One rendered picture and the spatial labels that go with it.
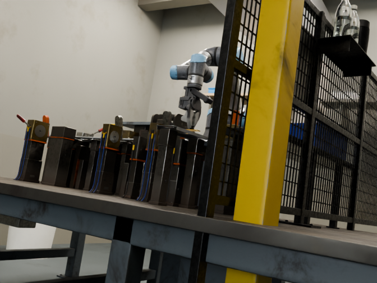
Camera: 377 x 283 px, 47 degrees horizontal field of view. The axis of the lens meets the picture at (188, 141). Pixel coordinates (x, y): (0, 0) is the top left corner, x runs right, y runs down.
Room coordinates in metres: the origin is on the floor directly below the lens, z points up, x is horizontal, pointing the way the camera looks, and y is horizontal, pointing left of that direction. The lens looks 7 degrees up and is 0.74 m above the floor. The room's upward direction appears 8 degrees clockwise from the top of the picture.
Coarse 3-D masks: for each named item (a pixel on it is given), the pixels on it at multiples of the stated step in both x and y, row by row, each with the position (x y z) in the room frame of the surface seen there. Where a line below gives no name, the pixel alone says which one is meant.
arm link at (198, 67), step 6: (192, 54) 1.98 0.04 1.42; (198, 54) 1.96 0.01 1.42; (192, 60) 1.97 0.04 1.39; (198, 60) 1.96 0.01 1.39; (204, 60) 1.98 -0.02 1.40; (192, 66) 1.97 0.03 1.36; (198, 66) 1.96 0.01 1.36; (204, 66) 1.98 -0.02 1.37; (192, 72) 1.97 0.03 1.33; (198, 72) 1.96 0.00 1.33; (204, 72) 2.01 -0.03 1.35
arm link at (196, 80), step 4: (188, 76) 1.98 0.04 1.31; (192, 76) 1.97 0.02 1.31; (196, 76) 1.96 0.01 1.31; (200, 76) 1.97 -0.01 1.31; (188, 80) 1.98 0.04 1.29; (192, 80) 1.96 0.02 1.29; (196, 80) 1.96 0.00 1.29; (200, 80) 1.97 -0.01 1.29; (196, 84) 1.97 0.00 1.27; (200, 84) 1.97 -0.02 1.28
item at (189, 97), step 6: (192, 84) 1.96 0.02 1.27; (186, 90) 2.00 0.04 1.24; (186, 96) 2.00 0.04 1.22; (192, 96) 1.98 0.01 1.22; (180, 102) 2.00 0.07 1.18; (186, 102) 1.98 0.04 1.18; (192, 102) 1.96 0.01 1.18; (198, 102) 1.99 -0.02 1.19; (186, 108) 2.02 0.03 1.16; (192, 108) 1.97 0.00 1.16; (198, 108) 1.99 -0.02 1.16
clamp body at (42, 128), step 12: (36, 120) 2.49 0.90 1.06; (36, 132) 2.50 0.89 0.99; (24, 144) 2.50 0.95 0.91; (36, 144) 2.52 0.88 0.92; (24, 156) 2.49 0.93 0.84; (36, 156) 2.53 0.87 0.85; (24, 168) 2.49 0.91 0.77; (36, 168) 2.53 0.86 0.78; (24, 180) 2.48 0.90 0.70; (36, 180) 2.55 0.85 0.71
